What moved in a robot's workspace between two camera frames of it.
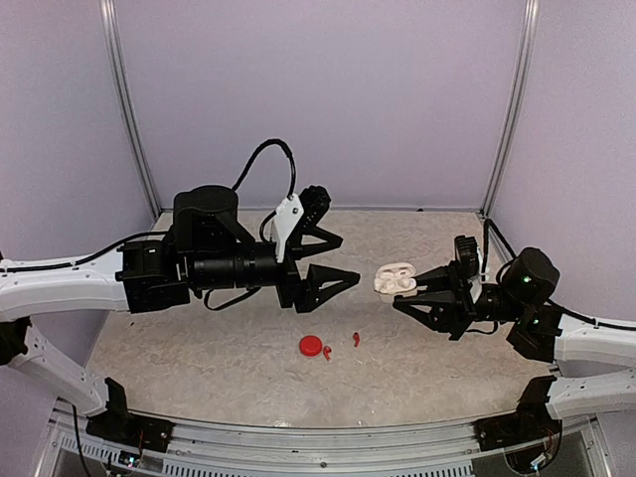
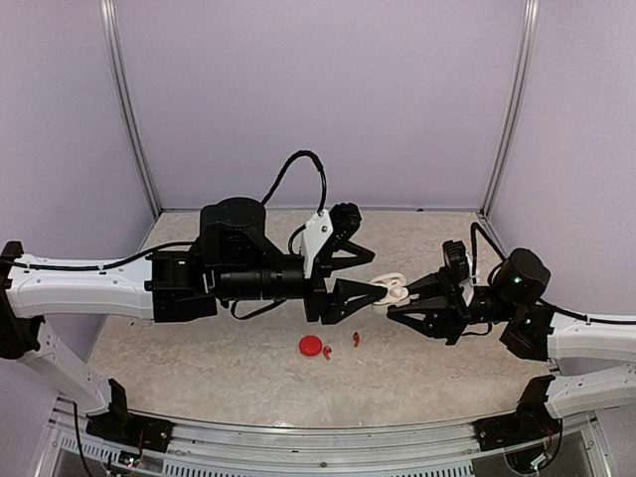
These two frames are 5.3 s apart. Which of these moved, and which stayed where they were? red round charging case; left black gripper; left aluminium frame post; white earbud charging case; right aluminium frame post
Moved: left black gripper; white earbud charging case
Stayed: right aluminium frame post; left aluminium frame post; red round charging case
